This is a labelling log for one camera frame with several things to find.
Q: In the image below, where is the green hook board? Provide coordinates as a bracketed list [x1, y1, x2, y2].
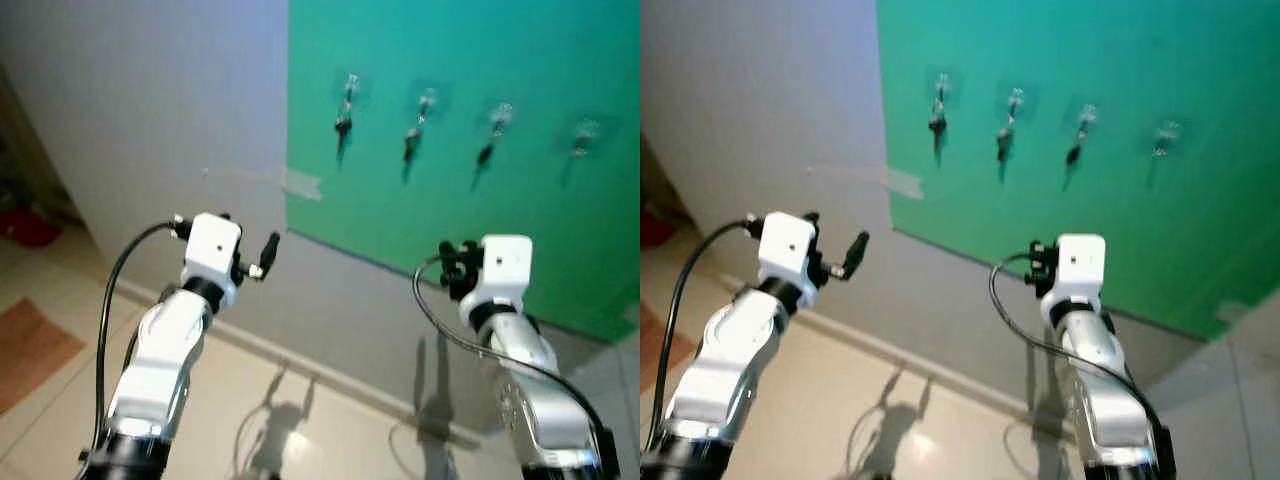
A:
[286, 0, 641, 346]
[876, 0, 1280, 341]

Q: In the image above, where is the red floor object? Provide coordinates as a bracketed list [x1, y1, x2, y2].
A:
[0, 207, 63, 248]
[640, 207, 676, 249]

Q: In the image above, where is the brown floor mat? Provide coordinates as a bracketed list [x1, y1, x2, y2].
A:
[0, 298, 86, 416]
[640, 303, 699, 396]

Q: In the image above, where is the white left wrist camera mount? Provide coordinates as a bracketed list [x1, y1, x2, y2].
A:
[183, 213, 243, 306]
[757, 212, 821, 306]

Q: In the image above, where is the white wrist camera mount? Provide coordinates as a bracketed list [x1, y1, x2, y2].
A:
[470, 235, 533, 321]
[757, 212, 821, 306]
[1042, 234, 1107, 316]
[183, 213, 243, 306]

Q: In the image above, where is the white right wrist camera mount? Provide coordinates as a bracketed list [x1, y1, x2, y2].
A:
[470, 235, 533, 321]
[1042, 234, 1107, 316]

